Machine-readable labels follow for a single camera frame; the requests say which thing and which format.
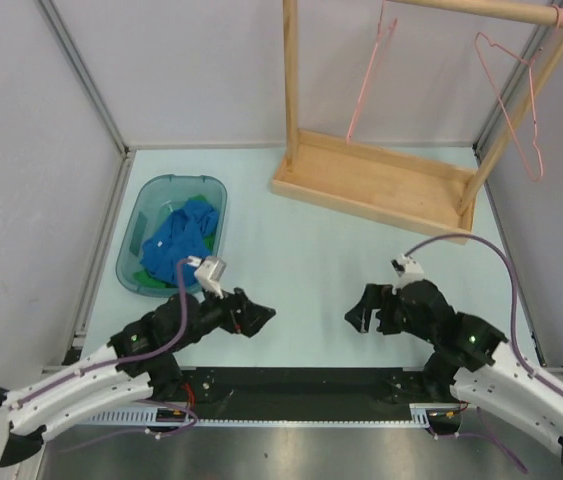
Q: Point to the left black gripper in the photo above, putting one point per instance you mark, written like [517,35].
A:
[255,315]

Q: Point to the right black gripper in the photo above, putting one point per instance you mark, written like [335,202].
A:
[359,315]

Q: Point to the blue tank top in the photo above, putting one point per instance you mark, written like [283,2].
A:
[181,240]

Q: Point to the green tank top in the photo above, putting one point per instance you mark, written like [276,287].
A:
[196,240]

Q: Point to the pink wire hanger with blue top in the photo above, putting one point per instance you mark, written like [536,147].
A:
[511,100]

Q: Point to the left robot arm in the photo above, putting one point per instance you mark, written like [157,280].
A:
[136,364]

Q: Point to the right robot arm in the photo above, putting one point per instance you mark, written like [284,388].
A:
[472,361]

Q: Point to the wooden clothes rack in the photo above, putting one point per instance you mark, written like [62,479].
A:
[406,191]

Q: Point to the teal plastic bin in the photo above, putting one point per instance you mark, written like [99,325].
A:
[174,216]

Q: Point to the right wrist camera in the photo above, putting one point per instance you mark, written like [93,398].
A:
[408,271]

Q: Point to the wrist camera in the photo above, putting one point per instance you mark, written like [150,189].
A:
[208,272]
[408,271]

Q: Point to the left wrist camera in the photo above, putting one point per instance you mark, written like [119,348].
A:
[208,272]

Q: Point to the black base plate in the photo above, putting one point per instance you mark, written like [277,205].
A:
[307,394]

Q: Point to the aluminium frame post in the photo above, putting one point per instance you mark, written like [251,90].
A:
[75,60]

